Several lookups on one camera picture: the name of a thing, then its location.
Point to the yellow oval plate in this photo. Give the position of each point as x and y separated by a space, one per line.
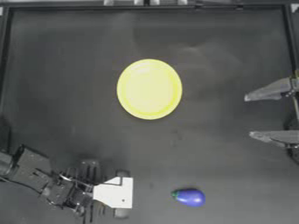
150 89

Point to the purple toy eggplant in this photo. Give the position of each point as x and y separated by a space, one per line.
191 198

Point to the gripper's white camera mount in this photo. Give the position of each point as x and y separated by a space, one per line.
115 193

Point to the black metal table frame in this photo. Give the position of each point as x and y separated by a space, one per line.
78 7

